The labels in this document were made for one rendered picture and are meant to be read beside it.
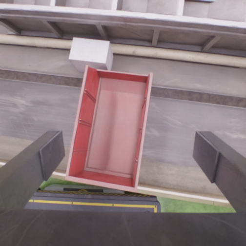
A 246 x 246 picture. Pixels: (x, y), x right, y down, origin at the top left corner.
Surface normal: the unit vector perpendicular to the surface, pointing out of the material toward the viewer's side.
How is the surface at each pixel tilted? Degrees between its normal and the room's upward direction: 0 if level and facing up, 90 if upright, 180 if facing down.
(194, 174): 3
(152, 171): 1
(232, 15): 31
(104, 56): 0
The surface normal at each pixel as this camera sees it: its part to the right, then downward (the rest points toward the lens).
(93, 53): -0.07, -0.12
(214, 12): -0.58, -0.03
